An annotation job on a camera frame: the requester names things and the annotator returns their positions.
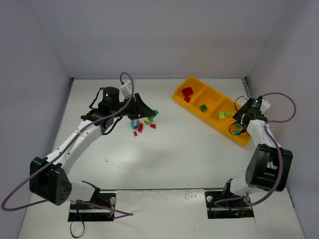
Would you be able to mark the red arch lego block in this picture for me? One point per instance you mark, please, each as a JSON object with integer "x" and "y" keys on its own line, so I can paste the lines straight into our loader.
{"x": 187, "y": 99}

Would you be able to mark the red square lego block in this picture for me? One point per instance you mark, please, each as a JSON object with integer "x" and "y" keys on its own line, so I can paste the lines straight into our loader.
{"x": 187, "y": 91}

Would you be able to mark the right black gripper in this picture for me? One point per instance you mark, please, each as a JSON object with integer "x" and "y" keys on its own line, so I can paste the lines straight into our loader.
{"x": 242, "y": 119}

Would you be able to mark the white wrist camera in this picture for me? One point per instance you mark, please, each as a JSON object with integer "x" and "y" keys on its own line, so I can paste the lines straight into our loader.
{"x": 265, "y": 105}
{"x": 126, "y": 89}

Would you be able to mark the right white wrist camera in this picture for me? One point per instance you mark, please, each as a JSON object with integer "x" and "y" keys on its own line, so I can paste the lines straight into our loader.
{"x": 265, "y": 105}

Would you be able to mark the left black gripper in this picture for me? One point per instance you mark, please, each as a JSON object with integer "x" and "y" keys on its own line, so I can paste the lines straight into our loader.
{"x": 135, "y": 106}

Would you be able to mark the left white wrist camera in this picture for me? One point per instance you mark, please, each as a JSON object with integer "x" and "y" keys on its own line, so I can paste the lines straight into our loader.
{"x": 126, "y": 89}

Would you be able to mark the green and lime lego stack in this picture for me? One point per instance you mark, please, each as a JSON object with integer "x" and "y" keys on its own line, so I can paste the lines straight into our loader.
{"x": 148, "y": 121}

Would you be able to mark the yellow divided sorting tray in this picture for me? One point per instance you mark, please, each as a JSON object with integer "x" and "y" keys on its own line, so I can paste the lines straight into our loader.
{"x": 203, "y": 94}

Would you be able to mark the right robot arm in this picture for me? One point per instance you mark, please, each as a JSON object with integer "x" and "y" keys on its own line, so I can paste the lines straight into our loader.
{"x": 270, "y": 164}

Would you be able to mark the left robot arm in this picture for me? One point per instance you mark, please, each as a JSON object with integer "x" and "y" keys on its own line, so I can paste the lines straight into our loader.
{"x": 50, "y": 174}

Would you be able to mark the light green lego brick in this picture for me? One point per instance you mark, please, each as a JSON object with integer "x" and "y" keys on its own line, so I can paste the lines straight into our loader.
{"x": 221, "y": 115}

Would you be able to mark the small green lego brick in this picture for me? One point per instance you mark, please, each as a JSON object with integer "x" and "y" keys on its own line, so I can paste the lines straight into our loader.
{"x": 203, "y": 108}

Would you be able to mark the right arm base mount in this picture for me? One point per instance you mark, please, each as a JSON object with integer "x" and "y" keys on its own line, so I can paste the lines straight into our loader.
{"x": 236, "y": 209}

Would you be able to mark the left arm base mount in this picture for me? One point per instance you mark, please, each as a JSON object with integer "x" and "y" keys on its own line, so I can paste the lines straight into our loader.
{"x": 87, "y": 213}

